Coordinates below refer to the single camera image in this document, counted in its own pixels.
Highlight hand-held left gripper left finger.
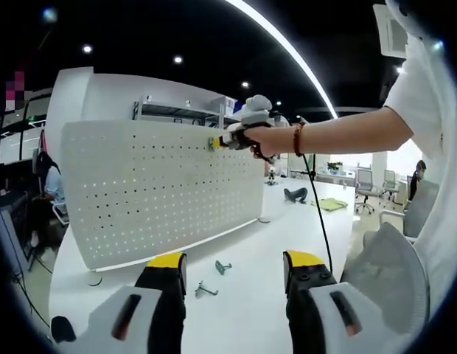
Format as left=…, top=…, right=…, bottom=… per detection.
left=74, top=251, right=188, bottom=354

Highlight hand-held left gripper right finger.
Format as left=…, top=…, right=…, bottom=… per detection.
left=282, top=249, right=386, bottom=354

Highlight white perforated mounting plate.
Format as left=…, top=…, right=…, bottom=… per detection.
left=60, top=119, right=273, bottom=287

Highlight person's right hand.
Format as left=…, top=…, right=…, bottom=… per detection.
left=238, top=124, right=298, bottom=165

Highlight black rounded knob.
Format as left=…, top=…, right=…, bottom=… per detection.
left=51, top=315, right=77, bottom=344

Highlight metal shelf rack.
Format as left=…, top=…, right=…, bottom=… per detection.
left=132, top=99, right=237, bottom=128

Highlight grey mesh office chair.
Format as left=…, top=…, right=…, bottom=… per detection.
left=341, top=221, right=432, bottom=322

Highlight long ceiling light strip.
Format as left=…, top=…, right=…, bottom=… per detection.
left=224, top=0, right=340, bottom=119

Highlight black curved object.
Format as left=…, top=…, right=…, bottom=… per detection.
left=282, top=187, right=310, bottom=204

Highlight light green cloth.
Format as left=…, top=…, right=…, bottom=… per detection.
left=318, top=198, right=348, bottom=212

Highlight white office chair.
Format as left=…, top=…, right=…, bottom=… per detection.
left=51, top=201, right=71, bottom=226
left=382, top=169, right=399, bottom=196
left=354, top=167, right=377, bottom=215

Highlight round ceiling spotlights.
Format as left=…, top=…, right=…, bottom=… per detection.
left=42, top=7, right=405, bottom=108

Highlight person's white shirt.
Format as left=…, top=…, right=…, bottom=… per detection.
left=383, top=0, right=457, bottom=322

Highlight red bead bracelet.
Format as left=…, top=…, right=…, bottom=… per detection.
left=291, top=121, right=307, bottom=158

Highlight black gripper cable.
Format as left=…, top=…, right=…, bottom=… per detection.
left=301, top=153, right=335, bottom=283

